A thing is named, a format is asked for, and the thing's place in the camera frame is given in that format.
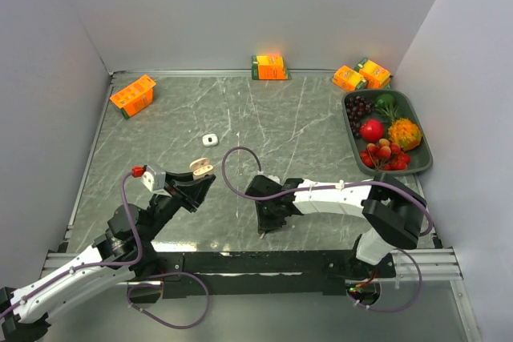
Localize green lime with leaves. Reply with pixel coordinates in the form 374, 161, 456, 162
374, 94, 401, 123

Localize orange box right back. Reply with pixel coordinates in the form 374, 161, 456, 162
353, 58, 392, 89

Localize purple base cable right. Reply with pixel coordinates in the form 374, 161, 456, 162
346, 247, 424, 314

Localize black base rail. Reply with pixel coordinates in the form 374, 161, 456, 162
143, 250, 396, 299

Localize orange box centre back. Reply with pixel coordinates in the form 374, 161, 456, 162
251, 55, 291, 81

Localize orange box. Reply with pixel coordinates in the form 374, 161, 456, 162
353, 58, 392, 89
251, 55, 291, 81
110, 74, 156, 119
332, 66, 368, 92

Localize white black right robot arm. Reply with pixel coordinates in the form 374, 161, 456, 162
244, 174, 426, 277

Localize beige earbud charging case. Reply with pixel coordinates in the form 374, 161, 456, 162
189, 157, 214, 180

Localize orange box far left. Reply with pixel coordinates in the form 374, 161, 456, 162
110, 74, 156, 119

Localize red yellow cherry bunch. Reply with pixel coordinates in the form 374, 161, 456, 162
359, 139, 411, 171

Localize white earbud charging case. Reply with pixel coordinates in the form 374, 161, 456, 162
202, 134, 219, 147

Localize dark green fruit tray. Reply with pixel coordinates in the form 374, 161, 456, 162
342, 89, 433, 176

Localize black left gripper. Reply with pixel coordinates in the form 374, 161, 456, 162
141, 168, 216, 241

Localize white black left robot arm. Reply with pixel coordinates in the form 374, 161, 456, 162
1, 172, 216, 341

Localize purple camera cable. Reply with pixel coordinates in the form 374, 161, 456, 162
221, 146, 434, 239
0, 165, 146, 319

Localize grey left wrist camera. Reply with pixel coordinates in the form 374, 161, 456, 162
141, 164, 166, 194

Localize orange spiky fruit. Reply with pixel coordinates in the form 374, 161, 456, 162
388, 118, 422, 151

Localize dark purple grape bunch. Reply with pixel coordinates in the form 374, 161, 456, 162
344, 96, 374, 138

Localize red apple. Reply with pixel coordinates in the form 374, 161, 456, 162
359, 119, 385, 143

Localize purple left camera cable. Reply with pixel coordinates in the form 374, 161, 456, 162
0, 165, 146, 319

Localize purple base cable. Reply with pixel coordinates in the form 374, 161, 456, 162
126, 272, 212, 330
346, 247, 424, 314

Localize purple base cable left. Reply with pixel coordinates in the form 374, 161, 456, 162
126, 272, 212, 330

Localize orange box right front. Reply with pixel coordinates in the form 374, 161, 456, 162
332, 66, 368, 92

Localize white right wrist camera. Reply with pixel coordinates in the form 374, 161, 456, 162
265, 175, 281, 184

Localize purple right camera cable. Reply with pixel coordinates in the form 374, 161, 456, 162
221, 146, 434, 239

